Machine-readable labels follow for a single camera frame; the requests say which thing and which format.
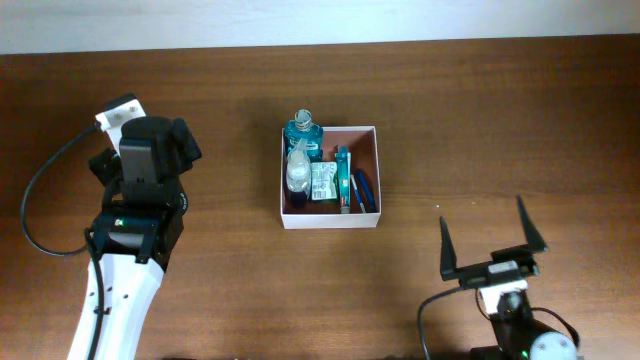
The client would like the red green toothpaste tube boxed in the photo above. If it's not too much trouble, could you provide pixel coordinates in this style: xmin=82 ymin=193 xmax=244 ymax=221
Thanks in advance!
xmin=335 ymin=146 xmax=350 ymax=214

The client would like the left black cable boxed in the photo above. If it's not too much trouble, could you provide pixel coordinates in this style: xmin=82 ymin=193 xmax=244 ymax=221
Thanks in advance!
xmin=19 ymin=121 xmax=107 ymax=360

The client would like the clear spray bottle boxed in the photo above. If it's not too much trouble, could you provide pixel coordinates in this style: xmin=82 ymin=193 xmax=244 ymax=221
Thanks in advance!
xmin=286 ymin=138 xmax=311 ymax=209

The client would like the green dental floss pack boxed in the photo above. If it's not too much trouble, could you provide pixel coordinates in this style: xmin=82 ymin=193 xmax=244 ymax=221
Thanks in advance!
xmin=311 ymin=162 xmax=338 ymax=202

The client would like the blue mouthwash bottle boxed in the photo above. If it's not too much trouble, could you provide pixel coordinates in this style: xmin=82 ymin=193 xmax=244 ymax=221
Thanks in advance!
xmin=284 ymin=109 xmax=324 ymax=162

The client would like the black cable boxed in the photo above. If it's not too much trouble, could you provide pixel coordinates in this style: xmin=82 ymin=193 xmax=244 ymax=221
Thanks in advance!
xmin=416 ymin=285 xmax=581 ymax=360
xmin=19 ymin=121 xmax=107 ymax=360

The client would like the right black cable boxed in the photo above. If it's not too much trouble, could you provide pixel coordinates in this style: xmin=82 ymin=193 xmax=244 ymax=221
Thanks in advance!
xmin=416 ymin=285 xmax=581 ymax=360

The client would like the white cardboard box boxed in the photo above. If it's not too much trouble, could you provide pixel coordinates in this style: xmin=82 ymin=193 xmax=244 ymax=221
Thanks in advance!
xmin=279 ymin=126 xmax=383 ymax=229

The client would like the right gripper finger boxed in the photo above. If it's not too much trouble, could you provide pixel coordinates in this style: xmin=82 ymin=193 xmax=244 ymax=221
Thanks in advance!
xmin=516 ymin=195 xmax=548 ymax=253
xmin=439 ymin=217 xmax=457 ymax=281

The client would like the blue white toothbrush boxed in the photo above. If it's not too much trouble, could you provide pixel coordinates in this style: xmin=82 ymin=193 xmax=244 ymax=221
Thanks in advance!
xmin=350 ymin=173 xmax=366 ymax=213

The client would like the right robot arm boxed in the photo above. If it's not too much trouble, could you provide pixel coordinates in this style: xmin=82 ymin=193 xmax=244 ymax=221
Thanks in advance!
xmin=439 ymin=199 xmax=580 ymax=360

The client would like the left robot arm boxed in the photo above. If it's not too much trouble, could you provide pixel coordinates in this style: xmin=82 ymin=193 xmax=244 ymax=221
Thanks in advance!
xmin=68 ymin=116 xmax=202 ymax=359

